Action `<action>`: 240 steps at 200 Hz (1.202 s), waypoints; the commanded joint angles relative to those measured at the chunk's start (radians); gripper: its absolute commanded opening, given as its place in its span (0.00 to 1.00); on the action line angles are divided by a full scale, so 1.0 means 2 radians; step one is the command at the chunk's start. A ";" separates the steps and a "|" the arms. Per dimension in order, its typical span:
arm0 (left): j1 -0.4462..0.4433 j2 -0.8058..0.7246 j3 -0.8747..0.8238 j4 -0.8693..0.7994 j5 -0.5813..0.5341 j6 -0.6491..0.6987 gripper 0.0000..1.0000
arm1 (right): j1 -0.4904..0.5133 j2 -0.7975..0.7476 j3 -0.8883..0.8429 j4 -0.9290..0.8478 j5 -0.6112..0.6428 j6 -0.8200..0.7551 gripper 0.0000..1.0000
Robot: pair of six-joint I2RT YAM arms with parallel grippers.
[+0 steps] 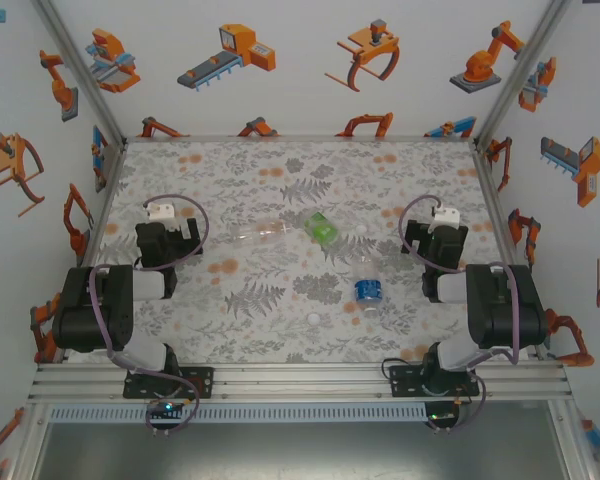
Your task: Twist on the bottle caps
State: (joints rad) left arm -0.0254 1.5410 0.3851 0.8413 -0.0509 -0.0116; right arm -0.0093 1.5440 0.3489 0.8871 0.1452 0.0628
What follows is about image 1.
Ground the wide grooved aluminium rail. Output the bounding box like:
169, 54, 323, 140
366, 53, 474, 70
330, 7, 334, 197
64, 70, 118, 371
28, 363, 574, 402

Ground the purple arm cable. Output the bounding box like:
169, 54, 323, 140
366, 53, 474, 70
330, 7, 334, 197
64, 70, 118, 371
89, 195, 212, 439
398, 193, 524, 435

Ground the grey metal panel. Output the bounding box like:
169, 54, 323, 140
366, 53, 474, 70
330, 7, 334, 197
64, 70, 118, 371
32, 422, 569, 480

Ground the floral grey tablecloth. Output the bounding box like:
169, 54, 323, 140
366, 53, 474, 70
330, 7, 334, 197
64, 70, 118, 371
62, 141, 539, 365

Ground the slim aluminium table rail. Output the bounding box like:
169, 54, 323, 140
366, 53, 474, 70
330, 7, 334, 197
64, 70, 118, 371
472, 144, 551, 361
123, 133, 477, 145
34, 142, 129, 369

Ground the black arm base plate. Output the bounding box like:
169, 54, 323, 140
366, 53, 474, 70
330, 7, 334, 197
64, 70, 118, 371
388, 363, 483, 399
123, 366, 216, 400

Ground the green label plastic bottle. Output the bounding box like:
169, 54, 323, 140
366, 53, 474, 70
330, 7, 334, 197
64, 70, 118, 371
302, 211, 356, 252

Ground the blue label Pocari bottle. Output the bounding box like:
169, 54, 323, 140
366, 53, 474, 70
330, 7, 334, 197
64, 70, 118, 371
353, 253, 385, 315

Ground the white slotted cable duct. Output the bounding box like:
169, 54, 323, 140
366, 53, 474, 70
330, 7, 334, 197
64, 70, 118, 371
47, 403, 427, 424

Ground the aluminium corner post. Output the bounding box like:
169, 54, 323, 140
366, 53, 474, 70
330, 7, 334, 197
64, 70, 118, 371
472, 0, 579, 149
29, 0, 129, 146

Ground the clear unlabelled plastic bottle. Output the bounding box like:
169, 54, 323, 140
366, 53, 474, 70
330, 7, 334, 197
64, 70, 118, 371
228, 218, 295, 246

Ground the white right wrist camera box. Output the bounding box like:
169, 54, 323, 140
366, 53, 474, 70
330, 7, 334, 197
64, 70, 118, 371
428, 203, 462, 232

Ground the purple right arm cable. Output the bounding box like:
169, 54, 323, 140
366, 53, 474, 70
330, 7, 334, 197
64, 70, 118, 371
398, 193, 524, 435

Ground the aluminium frame leg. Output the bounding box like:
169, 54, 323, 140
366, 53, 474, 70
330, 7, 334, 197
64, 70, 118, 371
7, 402, 51, 480
547, 399, 599, 480

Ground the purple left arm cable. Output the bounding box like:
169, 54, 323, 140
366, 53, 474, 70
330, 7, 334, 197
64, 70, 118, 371
89, 195, 212, 439

